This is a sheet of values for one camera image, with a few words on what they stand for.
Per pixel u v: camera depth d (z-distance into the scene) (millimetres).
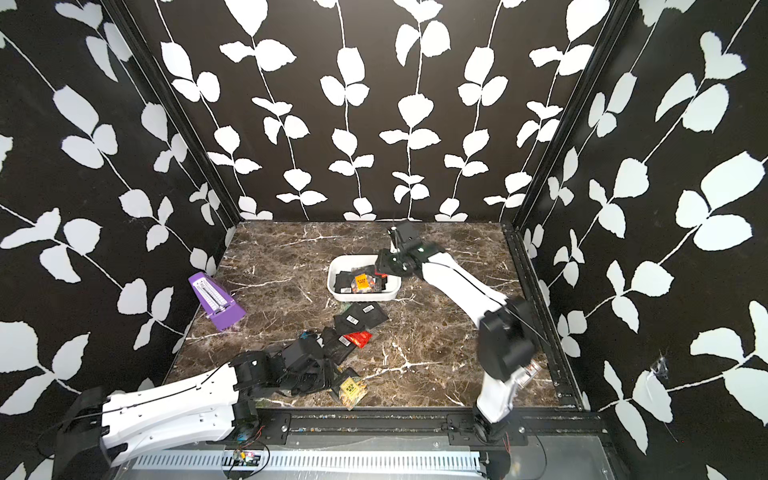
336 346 875
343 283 1009
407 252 669
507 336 471
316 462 701
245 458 704
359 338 887
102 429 416
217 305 869
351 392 798
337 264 1016
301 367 608
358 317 929
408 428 753
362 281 985
